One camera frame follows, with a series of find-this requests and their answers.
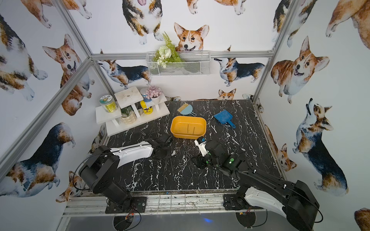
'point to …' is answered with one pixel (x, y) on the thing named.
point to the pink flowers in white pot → (153, 92)
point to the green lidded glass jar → (109, 104)
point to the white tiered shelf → (131, 96)
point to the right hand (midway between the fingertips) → (195, 153)
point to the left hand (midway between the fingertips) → (168, 152)
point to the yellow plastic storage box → (188, 127)
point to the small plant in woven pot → (128, 116)
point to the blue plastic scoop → (224, 117)
